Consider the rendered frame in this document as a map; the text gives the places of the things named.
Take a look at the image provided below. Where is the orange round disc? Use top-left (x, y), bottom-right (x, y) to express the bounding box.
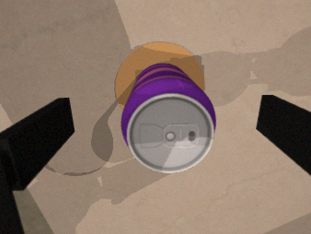
top-left (115, 41), bottom-right (205, 111)

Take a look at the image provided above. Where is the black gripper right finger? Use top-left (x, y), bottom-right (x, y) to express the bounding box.
top-left (256, 95), bottom-right (311, 176)

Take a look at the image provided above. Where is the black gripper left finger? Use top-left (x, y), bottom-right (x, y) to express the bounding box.
top-left (0, 98), bottom-right (75, 234)

